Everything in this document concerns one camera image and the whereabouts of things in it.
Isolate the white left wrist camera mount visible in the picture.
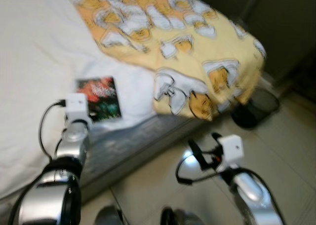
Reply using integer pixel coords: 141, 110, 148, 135
64, 93, 89, 124

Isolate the robot left leg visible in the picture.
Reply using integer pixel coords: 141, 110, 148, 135
94, 205, 124, 225

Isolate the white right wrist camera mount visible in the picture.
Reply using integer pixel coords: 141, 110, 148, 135
217, 135, 245, 172

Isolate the yellow egg cartoon blanket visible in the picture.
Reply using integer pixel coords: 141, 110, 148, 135
62, 0, 267, 121

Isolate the robot leg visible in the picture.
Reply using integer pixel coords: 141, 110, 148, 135
160, 207, 205, 225
94, 205, 124, 225

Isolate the dark book with red flowers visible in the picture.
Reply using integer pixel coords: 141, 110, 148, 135
75, 76, 122, 122

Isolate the black mesh waste bin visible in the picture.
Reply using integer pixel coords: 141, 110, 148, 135
231, 87, 280, 130

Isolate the white quilted mattress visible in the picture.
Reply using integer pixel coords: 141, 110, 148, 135
0, 0, 208, 201

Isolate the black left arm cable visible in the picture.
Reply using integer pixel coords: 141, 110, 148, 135
39, 100, 67, 161

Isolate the robot right leg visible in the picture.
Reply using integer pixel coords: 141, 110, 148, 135
160, 207, 205, 225

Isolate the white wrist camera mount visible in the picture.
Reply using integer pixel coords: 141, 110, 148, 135
64, 93, 89, 124
217, 135, 245, 172

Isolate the dark grey wardrobe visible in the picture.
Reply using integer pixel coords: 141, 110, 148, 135
190, 0, 316, 87

